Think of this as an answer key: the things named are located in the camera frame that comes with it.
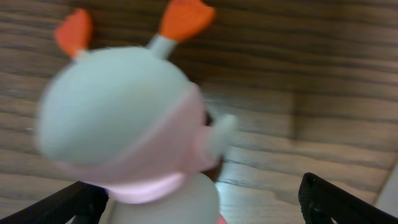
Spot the white cardboard box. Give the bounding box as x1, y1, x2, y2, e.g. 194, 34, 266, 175
376, 164, 398, 217

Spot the white pink duck toy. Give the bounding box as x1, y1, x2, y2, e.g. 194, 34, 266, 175
36, 0, 238, 224

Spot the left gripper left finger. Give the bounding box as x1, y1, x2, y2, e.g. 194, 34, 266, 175
1, 181, 109, 224

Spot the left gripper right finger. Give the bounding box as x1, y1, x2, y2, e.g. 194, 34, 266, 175
298, 172, 397, 224

